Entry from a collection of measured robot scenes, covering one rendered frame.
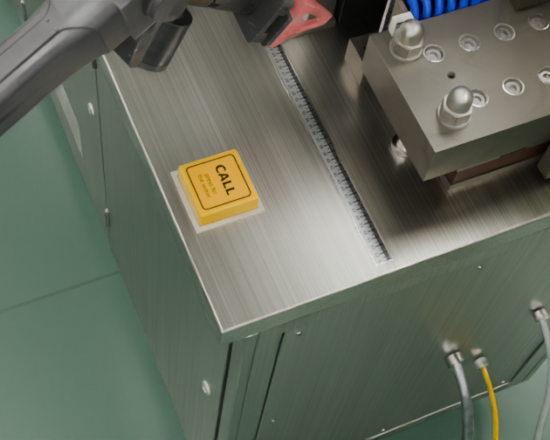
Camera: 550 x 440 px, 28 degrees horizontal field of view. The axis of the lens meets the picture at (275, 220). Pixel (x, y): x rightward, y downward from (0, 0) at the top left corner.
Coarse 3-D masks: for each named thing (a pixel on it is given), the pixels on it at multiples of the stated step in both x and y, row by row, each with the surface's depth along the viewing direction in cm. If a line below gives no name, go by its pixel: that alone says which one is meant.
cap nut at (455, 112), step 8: (456, 88) 112; (464, 88) 112; (448, 96) 113; (456, 96) 112; (464, 96) 111; (472, 96) 112; (440, 104) 115; (448, 104) 113; (456, 104) 112; (464, 104) 112; (440, 112) 115; (448, 112) 113; (456, 112) 113; (464, 112) 113; (440, 120) 115; (448, 120) 114; (456, 120) 113; (464, 120) 114; (456, 128) 114
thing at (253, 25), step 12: (216, 0) 105; (228, 0) 106; (240, 0) 107; (252, 0) 108; (264, 0) 108; (276, 0) 107; (288, 0) 107; (240, 12) 109; (252, 12) 109; (264, 12) 108; (276, 12) 107; (240, 24) 111; (252, 24) 109; (264, 24) 108; (252, 36) 109; (264, 36) 110
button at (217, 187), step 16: (208, 160) 122; (224, 160) 122; (240, 160) 123; (192, 176) 121; (208, 176) 121; (224, 176) 121; (240, 176) 122; (192, 192) 120; (208, 192) 120; (224, 192) 120; (240, 192) 121; (256, 192) 121; (192, 208) 121; (208, 208) 119; (224, 208) 120; (240, 208) 121
